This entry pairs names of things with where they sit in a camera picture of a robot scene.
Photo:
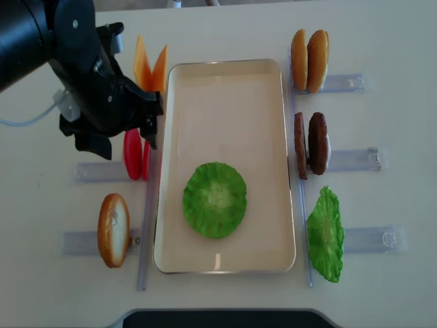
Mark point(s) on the orange cheese slice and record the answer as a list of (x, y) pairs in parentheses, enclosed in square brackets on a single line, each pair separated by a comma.
[(141, 68), (159, 73)]

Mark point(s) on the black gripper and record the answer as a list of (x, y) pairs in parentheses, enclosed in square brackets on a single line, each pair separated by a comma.
[(110, 102)]

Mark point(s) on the clear long rail left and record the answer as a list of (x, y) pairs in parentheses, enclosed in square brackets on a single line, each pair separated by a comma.
[(149, 215)]

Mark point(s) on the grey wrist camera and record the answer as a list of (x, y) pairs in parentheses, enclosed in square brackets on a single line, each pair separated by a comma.
[(117, 42)]

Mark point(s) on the clear lettuce holder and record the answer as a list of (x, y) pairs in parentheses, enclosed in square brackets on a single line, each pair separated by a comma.
[(376, 240)]

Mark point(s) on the clear patty holder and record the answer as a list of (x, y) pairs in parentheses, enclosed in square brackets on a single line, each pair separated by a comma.
[(367, 160)]

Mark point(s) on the orange cheese slice left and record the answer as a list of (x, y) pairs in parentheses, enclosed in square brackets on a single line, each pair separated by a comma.
[(141, 68)]

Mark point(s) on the orange cheese slice right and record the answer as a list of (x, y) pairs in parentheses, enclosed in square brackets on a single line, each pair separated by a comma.
[(159, 73)]

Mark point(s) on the clear bread holder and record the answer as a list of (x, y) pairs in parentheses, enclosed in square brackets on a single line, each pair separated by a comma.
[(86, 243)]

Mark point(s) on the orange bun slice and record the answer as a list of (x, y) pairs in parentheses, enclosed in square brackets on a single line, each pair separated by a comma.
[(299, 60), (318, 56)]

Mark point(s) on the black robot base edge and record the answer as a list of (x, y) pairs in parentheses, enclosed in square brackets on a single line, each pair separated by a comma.
[(224, 318)]

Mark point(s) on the thin brown meat patty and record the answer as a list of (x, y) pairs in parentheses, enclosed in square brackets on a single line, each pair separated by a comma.
[(300, 146)]

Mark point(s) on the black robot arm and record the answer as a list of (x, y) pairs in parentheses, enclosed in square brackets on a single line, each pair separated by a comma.
[(27, 34)]

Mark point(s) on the clear tomato holder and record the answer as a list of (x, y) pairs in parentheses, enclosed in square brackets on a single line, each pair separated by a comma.
[(100, 172)]

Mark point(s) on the green lettuce leaf on tray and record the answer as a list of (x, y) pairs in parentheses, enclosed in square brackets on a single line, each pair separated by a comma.
[(214, 200)]

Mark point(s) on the standing green lettuce leaf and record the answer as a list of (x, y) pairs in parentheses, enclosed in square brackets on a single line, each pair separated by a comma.
[(326, 236)]

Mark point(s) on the clear bun holder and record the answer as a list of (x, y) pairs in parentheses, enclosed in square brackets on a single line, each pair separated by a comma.
[(344, 83)]

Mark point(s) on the standing toasted bread slice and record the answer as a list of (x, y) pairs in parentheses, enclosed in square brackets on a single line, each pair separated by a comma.
[(113, 230)]

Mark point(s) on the orange bun slice outer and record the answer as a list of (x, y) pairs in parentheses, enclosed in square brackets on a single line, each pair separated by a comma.
[(299, 60)]

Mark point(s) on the cream rectangular tray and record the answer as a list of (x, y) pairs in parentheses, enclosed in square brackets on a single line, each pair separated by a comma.
[(229, 112)]

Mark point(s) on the dark brown meat patty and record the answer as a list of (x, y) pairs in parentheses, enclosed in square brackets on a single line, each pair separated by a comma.
[(318, 143)]

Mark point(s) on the orange bun slice inner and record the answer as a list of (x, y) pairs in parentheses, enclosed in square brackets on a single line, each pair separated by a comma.
[(318, 56)]

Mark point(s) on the red tomato slice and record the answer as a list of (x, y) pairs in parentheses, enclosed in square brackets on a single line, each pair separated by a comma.
[(133, 154), (145, 163)]

